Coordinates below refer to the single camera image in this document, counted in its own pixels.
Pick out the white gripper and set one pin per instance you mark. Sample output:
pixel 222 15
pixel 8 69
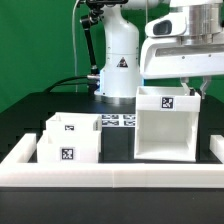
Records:
pixel 187 42

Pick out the white drawer cabinet box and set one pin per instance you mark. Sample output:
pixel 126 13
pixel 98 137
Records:
pixel 166 124

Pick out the white drawer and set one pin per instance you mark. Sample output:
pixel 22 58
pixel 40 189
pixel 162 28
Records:
pixel 76 122
pixel 69 147

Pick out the white front drawer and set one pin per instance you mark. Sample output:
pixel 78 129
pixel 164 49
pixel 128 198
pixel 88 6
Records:
pixel 69 147

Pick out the white marker tag sheet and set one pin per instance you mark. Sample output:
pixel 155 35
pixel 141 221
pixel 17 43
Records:
pixel 118 120

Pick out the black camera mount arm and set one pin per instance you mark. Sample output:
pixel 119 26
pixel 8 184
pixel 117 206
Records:
pixel 90 36

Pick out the white U-shaped barrier frame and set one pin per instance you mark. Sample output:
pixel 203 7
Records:
pixel 17 171

